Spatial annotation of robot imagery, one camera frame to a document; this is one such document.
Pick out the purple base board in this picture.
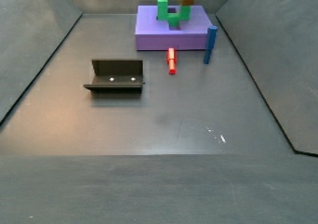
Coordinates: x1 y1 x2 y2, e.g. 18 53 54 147
135 6 212 51

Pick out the red-orange peg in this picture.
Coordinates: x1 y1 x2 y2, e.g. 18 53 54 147
167 47 176 74

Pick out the blue cylinder peg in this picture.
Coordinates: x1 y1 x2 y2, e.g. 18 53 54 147
203 25 217 64

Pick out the green U-shaped block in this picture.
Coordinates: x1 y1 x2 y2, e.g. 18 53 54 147
156 0 191 28

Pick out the black U-shaped bracket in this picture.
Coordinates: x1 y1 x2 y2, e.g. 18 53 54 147
82 59 144 92

